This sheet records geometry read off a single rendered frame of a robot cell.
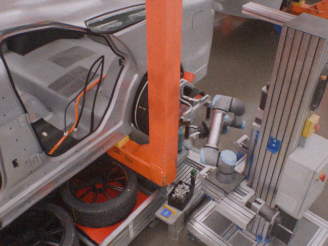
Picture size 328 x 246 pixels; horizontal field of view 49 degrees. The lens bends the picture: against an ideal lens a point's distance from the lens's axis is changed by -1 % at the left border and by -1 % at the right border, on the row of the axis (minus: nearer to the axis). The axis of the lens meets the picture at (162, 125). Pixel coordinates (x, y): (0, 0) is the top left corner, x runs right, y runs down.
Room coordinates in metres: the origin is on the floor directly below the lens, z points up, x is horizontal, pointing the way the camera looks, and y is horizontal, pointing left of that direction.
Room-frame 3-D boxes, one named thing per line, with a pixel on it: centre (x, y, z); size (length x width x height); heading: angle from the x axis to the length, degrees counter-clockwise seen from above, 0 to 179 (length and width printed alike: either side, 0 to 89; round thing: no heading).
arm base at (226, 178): (1.86, -0.47, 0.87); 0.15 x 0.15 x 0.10
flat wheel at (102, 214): (2.10, 0.55, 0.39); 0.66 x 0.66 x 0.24
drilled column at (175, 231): (1.89, -0.12, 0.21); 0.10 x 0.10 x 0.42; 52
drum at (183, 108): (2.61, -0.19, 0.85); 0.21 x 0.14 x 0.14; 52
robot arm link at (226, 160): (1.86, -0.47, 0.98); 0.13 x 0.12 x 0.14; 71
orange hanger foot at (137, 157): (2.31, 0.25, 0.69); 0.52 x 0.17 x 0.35; 52
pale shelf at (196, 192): (1.92, -0.14, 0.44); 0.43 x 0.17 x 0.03; 142
